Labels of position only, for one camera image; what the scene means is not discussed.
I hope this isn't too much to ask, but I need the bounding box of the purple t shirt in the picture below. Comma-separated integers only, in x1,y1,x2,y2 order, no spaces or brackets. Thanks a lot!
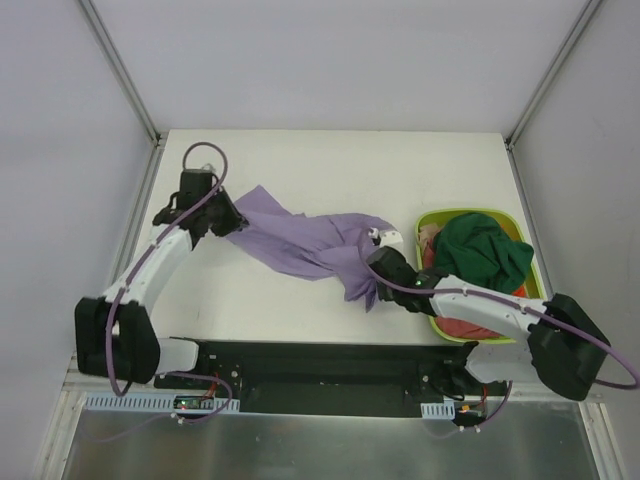
227,186,393,311

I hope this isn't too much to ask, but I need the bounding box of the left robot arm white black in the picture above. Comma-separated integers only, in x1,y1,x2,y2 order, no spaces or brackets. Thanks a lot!
74,169,248,389

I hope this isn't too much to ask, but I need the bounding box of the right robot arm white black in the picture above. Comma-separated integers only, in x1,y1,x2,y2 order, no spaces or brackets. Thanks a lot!
364,246,610,401

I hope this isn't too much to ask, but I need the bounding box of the red pink t shirt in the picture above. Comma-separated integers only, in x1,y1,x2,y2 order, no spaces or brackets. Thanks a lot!
422,246,527,343

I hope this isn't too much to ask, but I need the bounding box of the light pink t shirt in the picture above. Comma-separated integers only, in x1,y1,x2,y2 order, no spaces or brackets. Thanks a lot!
417,223,442,254

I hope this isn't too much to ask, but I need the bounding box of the dark green t shirt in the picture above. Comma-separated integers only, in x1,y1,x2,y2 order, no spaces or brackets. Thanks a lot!
432,212,534,294

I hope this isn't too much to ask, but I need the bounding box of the lime green plastic basket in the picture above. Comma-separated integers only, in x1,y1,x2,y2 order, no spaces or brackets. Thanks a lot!
414,208,546,345

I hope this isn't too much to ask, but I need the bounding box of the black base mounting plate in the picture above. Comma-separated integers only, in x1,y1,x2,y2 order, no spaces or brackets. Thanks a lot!
153,341,507,418

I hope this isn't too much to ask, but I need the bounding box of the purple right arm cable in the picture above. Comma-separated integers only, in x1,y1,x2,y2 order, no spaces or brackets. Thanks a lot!
357,225,640,389

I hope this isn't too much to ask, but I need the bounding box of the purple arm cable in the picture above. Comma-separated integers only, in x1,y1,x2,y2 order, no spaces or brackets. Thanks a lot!
357,225,640,389
107,141,230,397

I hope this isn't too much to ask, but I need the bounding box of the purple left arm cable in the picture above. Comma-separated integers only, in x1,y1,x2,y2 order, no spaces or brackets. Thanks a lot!
107,141,230,397

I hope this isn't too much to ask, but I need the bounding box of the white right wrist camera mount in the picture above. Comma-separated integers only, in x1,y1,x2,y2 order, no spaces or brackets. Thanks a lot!
368,228,404,251

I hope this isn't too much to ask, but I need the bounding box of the left aluminium frame post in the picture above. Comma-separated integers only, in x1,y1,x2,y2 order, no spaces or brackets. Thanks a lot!
77,0,169,147

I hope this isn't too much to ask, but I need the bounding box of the aluminium frame post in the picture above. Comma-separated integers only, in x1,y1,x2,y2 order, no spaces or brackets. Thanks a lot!
77,0,169,147
503,0,606,149

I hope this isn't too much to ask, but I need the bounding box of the right white slotted cable duct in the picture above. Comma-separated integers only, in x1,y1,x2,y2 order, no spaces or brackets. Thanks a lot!
420,402,456,421

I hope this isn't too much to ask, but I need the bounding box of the white slotted cable duct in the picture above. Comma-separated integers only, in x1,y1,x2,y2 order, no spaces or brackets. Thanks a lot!
420,402,456,421
85,393,240,415

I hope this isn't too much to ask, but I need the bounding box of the left white slotted cable duct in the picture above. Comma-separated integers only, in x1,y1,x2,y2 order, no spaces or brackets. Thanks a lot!
85,393,240,415

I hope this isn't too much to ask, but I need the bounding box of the aluminium front rail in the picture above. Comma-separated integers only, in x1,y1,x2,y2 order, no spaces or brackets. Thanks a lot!
64,352,593,401

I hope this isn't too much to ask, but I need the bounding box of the right aluminium frame post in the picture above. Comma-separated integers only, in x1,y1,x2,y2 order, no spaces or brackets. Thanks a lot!
503,0,606,149

